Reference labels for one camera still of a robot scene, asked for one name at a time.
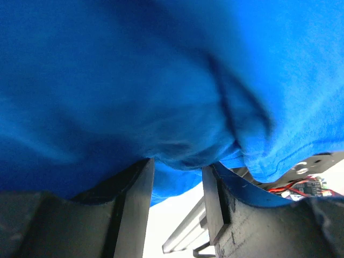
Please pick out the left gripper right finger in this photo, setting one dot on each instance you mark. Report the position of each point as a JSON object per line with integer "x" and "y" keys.
{"x": 247, "y": 221}

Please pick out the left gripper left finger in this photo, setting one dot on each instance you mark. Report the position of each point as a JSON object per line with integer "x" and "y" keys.
{"x": 108, "y": 220}

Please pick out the blue t-shirt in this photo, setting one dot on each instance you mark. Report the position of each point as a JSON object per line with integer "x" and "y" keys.
{"x": 89, "y": 88}

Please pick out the aluminium frame rail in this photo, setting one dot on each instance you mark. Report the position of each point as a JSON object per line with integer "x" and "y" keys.
{"x": 188, "y": 228}

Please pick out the circuit board with wires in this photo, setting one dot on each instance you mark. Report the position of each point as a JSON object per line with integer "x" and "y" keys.
{"x": 305, "y": 179}

